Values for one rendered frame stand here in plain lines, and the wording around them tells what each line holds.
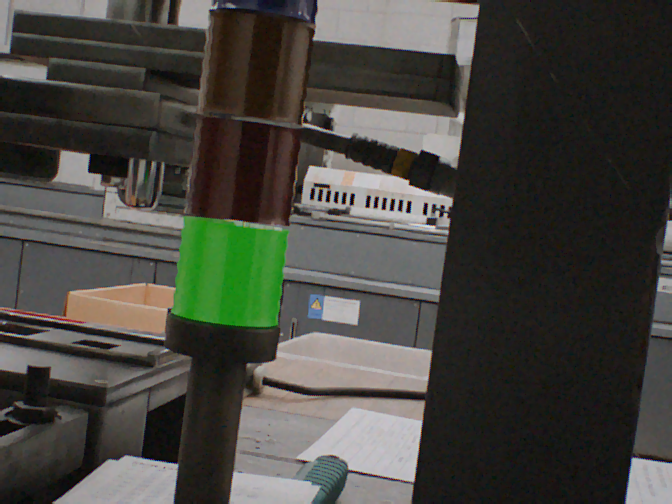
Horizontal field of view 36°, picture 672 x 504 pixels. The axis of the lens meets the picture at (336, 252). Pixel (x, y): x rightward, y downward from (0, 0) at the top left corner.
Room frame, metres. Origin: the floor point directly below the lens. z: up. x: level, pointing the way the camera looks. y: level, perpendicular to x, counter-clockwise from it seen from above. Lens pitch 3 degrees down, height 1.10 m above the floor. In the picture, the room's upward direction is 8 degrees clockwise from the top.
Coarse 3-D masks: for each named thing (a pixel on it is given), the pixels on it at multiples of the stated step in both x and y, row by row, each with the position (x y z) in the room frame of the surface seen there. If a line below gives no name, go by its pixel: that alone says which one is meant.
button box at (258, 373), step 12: (252, 372) 0.98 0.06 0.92; (264, 372) 0.98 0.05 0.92; (252, 384) 0.98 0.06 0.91; (264, 384) 0.98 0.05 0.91; (276, 384) 0.98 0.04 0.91; (288, 384) 0.98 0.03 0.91; (384, 396) 1.05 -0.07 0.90; (396, 396) 1.06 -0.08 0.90; (408, 396) 1.06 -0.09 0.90; (420, 396) 1.06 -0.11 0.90; (636, 456) 1.05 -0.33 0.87
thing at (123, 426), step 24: (168, 384) 0.62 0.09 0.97; (0, 408) 0.54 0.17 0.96; (96, 408) 0.53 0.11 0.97; (120, 408) 0.55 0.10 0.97; (144, 408) 0.59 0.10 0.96; (168, 408) 0.66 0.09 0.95; (96, 432) 0.53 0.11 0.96; (120, 432) 0.55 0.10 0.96; (144, 432) 0.66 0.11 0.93; (168, 432) 0.66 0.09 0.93; (96, 456) 0.53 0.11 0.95; (120, 456) 0.56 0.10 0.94; (144, 456) 0.66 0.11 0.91; (168, 456) 0.66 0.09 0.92; (72, 480) 0.53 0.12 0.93
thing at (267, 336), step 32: (192, 320) 0.35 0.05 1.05; (192, 352) 0.34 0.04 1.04; (224, 352) 0.34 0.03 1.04; (256, 352) 0.35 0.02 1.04; (192, 384) 0.36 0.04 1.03; (224, 384) 0.35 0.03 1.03; (192, 416) 0.35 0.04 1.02; (224, 416) 0.35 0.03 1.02; (192, 448) 0.35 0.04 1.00; (224, 448) 0.35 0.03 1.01; (192, 480) 0.35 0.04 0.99; (224, 480) 0.36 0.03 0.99
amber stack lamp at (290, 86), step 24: (216, 24) 0.35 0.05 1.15; (240, 24) 0.34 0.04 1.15; (264, 24) 0.34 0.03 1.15; (288, 24) 0.35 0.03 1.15; (216, 48) 0.35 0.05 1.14; (240, 48) 0.34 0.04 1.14; (264, 48) 0.34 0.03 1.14; (288, 48) 0.35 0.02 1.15; (312, 48) 0.36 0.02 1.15; (216, 72) 0.35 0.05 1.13; (240, 72) 0.34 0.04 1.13; (264, 72) 0.34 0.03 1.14; (288, 72) 0.35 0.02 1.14; (216, 96) 0.35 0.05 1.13; (240, 96) 0.34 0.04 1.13; (264, 96) 0.34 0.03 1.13; (288, 96) 0.35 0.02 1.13; (264, 120) 0.35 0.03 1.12; (288, 120) 0.35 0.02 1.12
